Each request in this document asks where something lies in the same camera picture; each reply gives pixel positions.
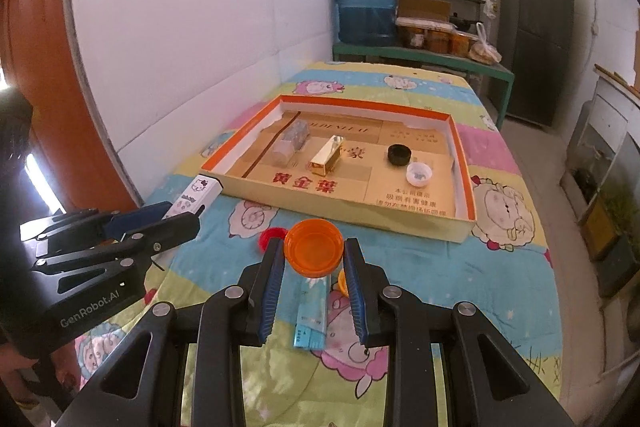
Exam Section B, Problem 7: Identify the person's dark clothing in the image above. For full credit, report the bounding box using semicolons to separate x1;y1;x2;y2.
0;92;38;228

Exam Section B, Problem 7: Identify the black frying pan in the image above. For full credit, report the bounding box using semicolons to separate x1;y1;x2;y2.
448;14;483;32

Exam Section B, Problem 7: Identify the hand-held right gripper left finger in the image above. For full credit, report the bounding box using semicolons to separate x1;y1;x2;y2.
55;239;286;427

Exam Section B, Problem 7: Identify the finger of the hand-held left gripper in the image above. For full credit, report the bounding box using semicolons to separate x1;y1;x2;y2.
20;202;173;258
32;213;202;280

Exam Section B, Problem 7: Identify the blue water jug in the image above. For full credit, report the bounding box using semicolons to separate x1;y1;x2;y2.
332;0;399;48

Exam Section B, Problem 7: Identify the brown cardboard box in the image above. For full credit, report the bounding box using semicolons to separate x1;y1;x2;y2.
396;0;451;20

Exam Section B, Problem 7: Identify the dark grey refrigerator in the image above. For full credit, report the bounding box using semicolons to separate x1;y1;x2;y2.
487;0;576;128

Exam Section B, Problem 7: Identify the white cartoon-print lighter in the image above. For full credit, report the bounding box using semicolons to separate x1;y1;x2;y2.
162;174;224;223

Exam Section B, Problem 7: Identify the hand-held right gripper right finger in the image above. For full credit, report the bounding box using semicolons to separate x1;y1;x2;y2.
342;237;576;427

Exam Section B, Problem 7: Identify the teal lighter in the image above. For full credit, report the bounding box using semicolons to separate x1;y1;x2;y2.
292;276;332;350

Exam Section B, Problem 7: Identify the white bottle cap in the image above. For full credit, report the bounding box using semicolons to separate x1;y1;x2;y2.
406;162;434;186

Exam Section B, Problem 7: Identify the red bottle cap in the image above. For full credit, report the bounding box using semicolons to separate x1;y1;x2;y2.
257;228;288;254

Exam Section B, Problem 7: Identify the grey cylinder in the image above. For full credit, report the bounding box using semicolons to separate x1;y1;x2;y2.
567;99;593;158

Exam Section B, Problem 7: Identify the gold lighter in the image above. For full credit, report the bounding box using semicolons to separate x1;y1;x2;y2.
308;134;346;179

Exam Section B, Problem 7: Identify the dark green crate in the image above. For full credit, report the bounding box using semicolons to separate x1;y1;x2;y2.
597;232;640;298

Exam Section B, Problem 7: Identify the orange-rimmed cardboard box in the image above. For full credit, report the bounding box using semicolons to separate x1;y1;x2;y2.
200;94;478;244

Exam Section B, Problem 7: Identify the yellow plant box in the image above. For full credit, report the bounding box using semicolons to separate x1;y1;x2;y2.
580;187;636;258

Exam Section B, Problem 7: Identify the amber food jar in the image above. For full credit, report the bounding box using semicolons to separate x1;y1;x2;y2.
398;27;426;50
450;32;478;56
425;29;451;54

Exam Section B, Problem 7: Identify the black bottle cap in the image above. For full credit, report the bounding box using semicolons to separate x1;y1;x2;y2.
387;143;413;166

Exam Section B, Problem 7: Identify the clear plastic bag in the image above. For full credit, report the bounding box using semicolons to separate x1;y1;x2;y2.
467;23;502;65

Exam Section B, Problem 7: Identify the brown wooden door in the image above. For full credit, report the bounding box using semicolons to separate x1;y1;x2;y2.
0;0;146;218

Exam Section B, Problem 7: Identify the person's left hand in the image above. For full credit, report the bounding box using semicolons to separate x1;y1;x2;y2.
49;343;84;396

